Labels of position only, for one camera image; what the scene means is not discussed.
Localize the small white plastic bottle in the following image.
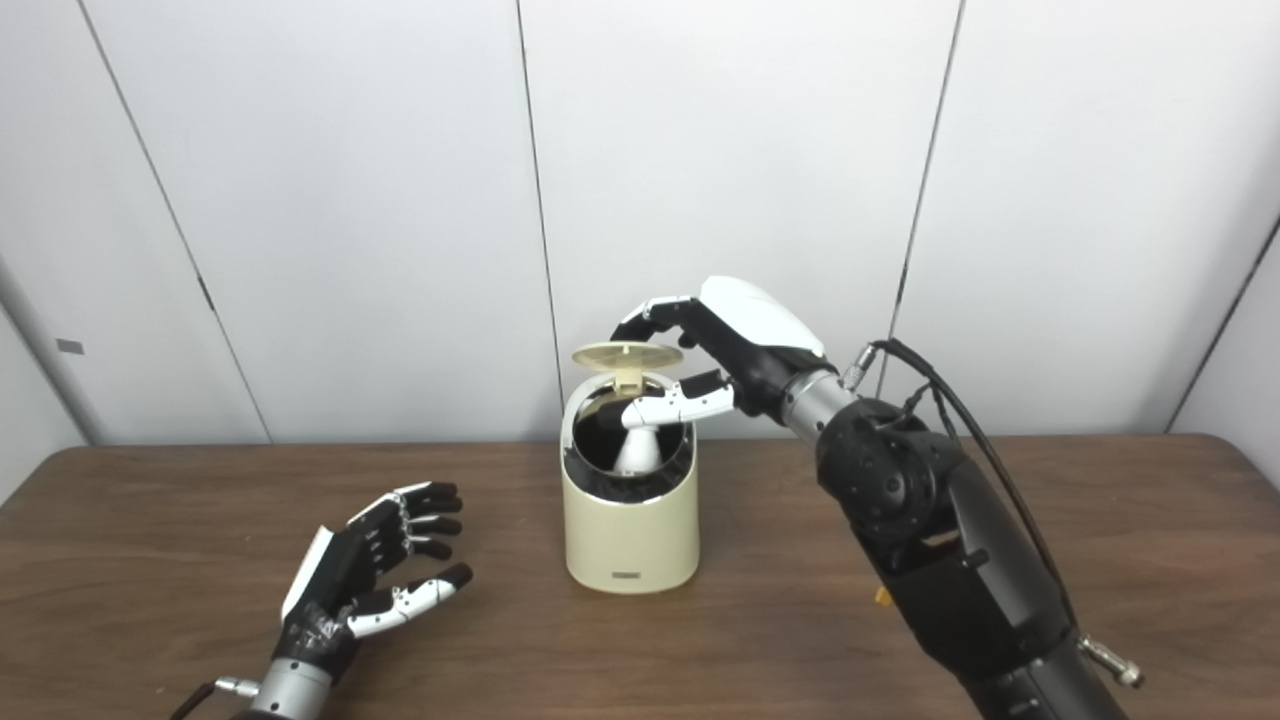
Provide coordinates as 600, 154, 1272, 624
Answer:
612, 420, 663, 476

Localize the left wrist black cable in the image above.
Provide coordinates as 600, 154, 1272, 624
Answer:
165, 677, 263, 720

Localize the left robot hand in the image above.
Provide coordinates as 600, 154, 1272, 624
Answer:
272, 481, 475, 683

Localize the cream-colored lidded bin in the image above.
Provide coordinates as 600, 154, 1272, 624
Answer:
559, 341, 700, 595

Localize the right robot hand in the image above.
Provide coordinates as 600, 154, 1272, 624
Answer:
610, 275, 836, 431

